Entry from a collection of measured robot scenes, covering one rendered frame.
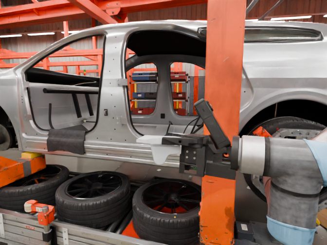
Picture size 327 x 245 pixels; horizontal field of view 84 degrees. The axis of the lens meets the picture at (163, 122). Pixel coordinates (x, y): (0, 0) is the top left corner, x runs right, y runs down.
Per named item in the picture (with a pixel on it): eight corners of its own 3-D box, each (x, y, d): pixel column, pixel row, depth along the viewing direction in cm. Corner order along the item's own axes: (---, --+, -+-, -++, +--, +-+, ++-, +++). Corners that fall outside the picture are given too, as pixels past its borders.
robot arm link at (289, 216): (302, 219, 41) (307, 172, 39) (321, 260, 30) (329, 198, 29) (262, 210, 44) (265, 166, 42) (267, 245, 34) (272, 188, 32)
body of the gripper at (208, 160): (175, 172, 39) (236, 183, 34) (177, 132, 39) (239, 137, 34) (185, 165, 46) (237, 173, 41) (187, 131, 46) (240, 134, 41)
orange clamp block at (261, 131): (269, 135, 126) (260, 125, 126) (273, 137, 118) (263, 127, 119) (261, 141, 128) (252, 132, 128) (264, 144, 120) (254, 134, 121)
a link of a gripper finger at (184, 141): (163, 145, 35) (205, 146, 37) (163, 137, 35) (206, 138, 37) (158, 142, 40) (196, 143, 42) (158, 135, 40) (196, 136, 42)
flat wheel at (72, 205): (42, 235, 141) (39, 207, 137) (72, 191, 206) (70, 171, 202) (129, 227, 150) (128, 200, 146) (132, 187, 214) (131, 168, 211)
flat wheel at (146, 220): (200, 198, 192) (201, 177, 188) (223, 251, 126) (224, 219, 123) (137, 199, 190) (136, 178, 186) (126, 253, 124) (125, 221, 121)
